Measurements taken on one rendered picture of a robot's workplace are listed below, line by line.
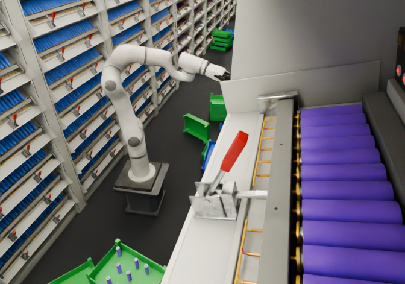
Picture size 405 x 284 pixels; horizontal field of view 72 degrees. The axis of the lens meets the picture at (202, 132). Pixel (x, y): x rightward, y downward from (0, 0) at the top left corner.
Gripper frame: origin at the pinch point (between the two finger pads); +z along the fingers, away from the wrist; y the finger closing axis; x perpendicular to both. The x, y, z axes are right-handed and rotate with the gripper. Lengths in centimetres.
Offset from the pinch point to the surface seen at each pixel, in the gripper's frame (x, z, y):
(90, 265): -115, -41, 73
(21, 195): -76, -85, 69
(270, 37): 58, 7, 110
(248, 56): 55, 5, 110
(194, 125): -104, -24, -86
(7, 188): -69, -89, 73
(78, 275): -119, -45, 79
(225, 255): 48, 9, 132
